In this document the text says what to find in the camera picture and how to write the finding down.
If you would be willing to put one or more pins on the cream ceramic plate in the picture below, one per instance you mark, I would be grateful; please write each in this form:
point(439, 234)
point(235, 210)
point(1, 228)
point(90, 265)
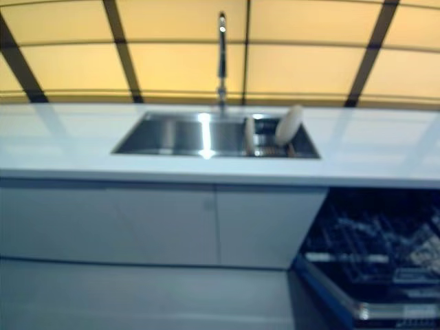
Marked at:
point(288, 125)
point(250, 135)

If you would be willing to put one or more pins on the white cabinet door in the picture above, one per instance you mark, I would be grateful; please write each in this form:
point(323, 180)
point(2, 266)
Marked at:
point(165, 227)
point(51, 223)
point(268, 227)

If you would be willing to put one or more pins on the stainless steel sink basin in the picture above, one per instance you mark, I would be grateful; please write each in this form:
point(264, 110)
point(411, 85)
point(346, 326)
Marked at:
point(178, 134)

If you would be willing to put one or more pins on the black dish drying rack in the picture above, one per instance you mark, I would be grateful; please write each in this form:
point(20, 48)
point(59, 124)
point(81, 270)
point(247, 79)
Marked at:
point(266, 142)

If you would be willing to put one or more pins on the chrome gooseneck kitchen faucet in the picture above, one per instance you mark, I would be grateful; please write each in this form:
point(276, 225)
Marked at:
point(222, 62)

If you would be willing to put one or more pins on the black dishwasher door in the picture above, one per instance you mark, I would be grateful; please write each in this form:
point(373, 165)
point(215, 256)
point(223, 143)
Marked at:
point(330, 295)

